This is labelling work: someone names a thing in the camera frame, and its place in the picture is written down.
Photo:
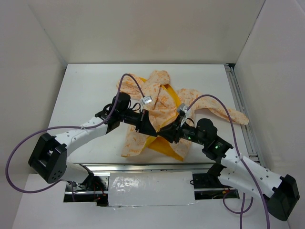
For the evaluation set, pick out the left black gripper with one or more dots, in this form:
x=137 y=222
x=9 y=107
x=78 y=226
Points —
x=144 y=124

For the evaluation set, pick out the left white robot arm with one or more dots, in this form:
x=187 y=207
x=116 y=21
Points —
x=51 y=153

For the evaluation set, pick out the aluminium frame rail right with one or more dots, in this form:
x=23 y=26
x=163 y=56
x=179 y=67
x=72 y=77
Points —
x=251 y=142

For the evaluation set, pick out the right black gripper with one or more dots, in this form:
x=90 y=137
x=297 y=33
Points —
x=168 y=131

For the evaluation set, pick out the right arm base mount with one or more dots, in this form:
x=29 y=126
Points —
x=208 y=187

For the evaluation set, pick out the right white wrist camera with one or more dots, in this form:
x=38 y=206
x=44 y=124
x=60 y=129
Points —
x=183 y=114

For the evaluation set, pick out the yellow and patterned jacket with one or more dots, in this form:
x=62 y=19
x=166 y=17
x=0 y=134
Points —
x=163 y=110

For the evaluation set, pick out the aluminium frame rail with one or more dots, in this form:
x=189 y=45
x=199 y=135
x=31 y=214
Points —
x=99 y=168
x=251 y=142

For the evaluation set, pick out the white cover sheet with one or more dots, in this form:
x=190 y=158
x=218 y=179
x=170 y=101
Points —
x=150 y=189

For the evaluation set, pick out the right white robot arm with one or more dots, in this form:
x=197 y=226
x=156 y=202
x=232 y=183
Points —
x=279 y=192

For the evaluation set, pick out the aluminium frame rail front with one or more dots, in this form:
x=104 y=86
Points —
x=99 y=168

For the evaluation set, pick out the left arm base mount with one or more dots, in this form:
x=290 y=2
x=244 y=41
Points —
x=96 y=191

